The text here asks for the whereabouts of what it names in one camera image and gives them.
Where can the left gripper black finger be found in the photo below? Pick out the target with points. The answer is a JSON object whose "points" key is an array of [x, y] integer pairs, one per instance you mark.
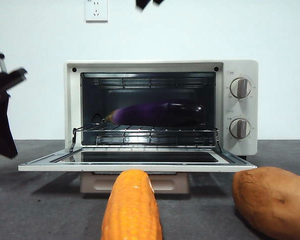
{"points": [[1, 130]]}

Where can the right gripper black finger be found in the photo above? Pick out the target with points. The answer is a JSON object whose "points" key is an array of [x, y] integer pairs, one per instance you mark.
{"points": [[143, 3], [158, 1]]}

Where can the purple eggplant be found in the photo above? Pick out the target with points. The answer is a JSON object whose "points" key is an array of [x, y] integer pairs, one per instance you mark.
{"points": [[160, 113]]}

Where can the cream Toshiba toaster oven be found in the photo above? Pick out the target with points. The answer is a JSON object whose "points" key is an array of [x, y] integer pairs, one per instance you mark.
{"points": [[253, 110]]}

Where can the cream temperature knob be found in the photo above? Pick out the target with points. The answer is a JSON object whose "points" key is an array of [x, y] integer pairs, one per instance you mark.
{"points": [[240, 87]]}

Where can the cream timer knob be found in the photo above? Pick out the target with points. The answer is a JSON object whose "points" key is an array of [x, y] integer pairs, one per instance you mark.
{"points": [[239, 128]]}

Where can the orange corn cob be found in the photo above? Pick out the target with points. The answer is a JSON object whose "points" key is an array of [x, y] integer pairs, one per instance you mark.
{"points": [[132, 205]]}

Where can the brown sweet potato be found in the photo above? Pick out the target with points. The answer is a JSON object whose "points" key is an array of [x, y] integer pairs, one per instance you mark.
{"points": [[272, 200]]}

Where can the white wall socket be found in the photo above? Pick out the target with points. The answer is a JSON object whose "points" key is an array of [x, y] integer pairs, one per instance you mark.
{"points": [[96, 11]]}

